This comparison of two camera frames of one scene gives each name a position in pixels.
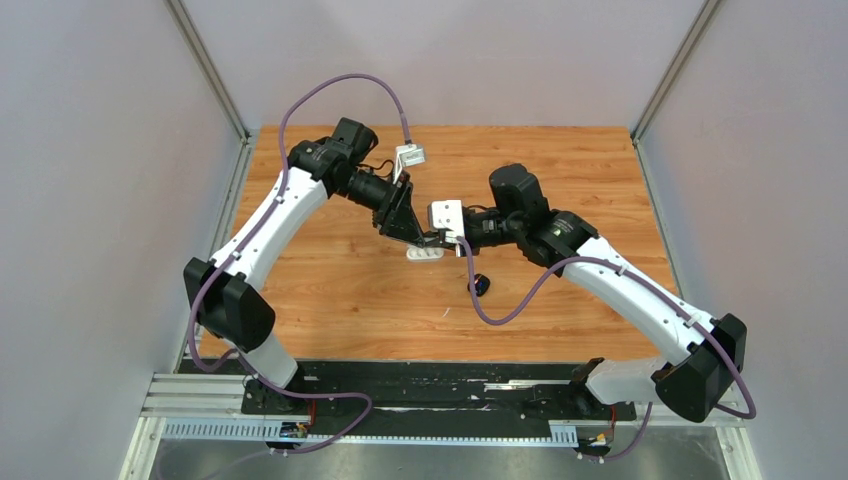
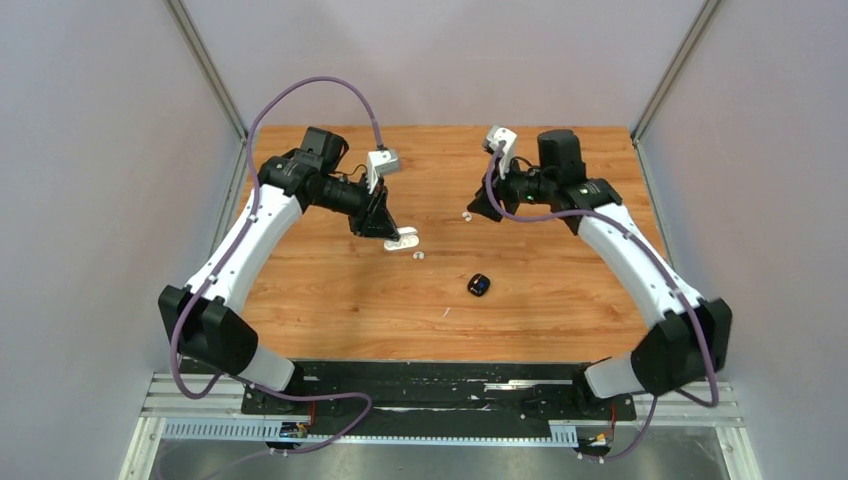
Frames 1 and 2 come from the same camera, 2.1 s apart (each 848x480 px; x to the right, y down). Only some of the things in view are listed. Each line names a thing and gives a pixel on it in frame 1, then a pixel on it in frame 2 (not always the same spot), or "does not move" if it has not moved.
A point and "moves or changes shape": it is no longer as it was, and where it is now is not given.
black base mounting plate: x=435 y=392 does not move
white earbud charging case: x=417 y=253 moves or changes shape
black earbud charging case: x=481 y=283 does not move
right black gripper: x=439 y=242 -> x=483 y=204
